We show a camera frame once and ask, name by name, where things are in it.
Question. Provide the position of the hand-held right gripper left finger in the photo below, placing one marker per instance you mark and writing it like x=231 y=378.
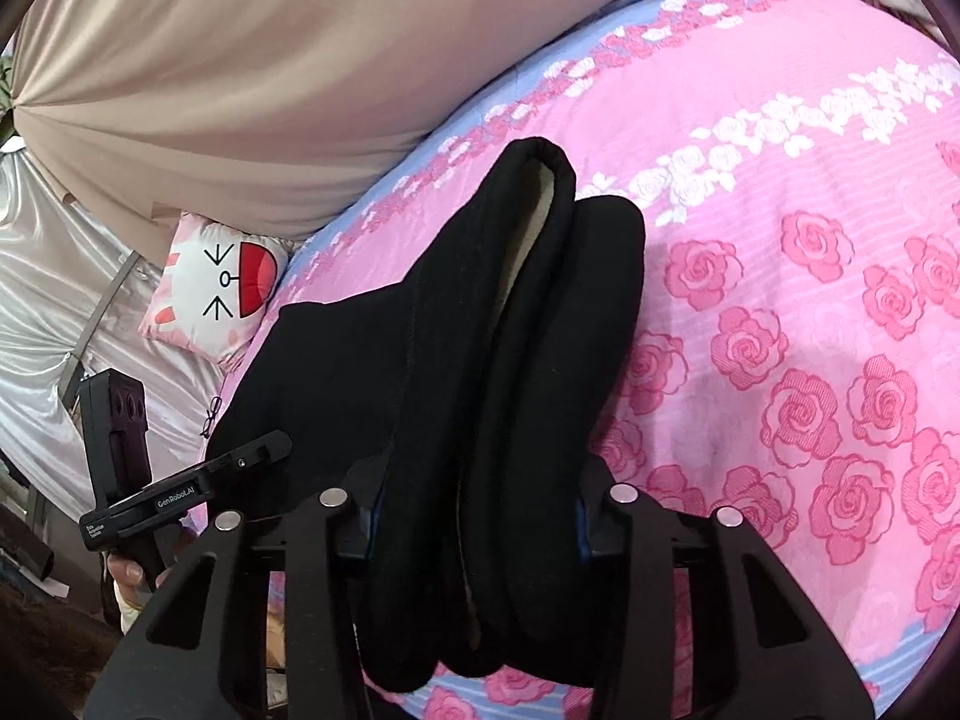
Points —
x=352 y=532

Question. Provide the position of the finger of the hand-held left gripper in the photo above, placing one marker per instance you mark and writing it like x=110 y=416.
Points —
x=251 y=454

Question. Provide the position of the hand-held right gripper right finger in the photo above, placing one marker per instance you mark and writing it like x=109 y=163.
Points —
x=586 y=534

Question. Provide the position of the black pants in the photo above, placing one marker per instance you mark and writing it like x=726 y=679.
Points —
x=450 y=352

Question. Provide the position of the person's left hand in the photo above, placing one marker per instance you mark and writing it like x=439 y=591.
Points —
x=126 y=574

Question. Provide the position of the grey metal rod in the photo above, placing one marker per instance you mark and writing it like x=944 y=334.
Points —
x=112 y=289

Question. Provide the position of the silver satin curtain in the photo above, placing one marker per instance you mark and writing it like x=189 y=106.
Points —
x=45 y=277

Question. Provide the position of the white cat face pillow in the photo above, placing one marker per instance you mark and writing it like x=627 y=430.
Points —
x=199 y=277

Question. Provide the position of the pink rose print bed sheet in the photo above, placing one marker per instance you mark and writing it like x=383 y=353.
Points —
x=750 y=202

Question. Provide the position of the beige curtain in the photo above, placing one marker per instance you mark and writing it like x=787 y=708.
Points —
x=300 y=52

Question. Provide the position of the thin frame eyeglasses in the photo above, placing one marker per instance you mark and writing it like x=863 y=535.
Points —
x=212 y=409

